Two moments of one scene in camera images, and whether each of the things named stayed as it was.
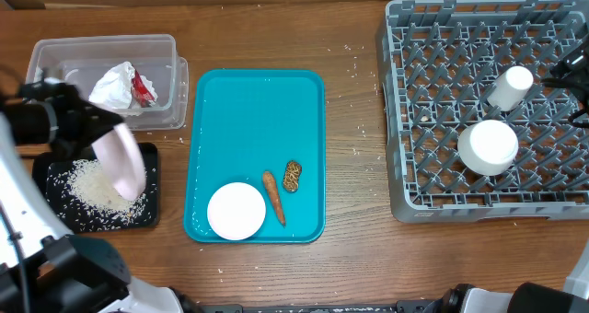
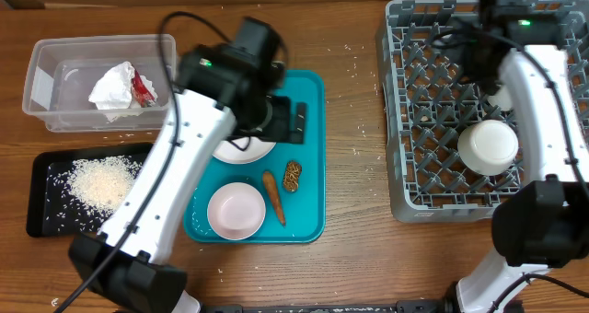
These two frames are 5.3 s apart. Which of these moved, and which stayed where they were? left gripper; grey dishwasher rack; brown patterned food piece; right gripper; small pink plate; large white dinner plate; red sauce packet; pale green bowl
Moved: right gripper; large white dinner plate; left gripper
Stayed: brown patterned food piece; small pink plate; red sauce packet; pale green bowl; grey dishwasher rack
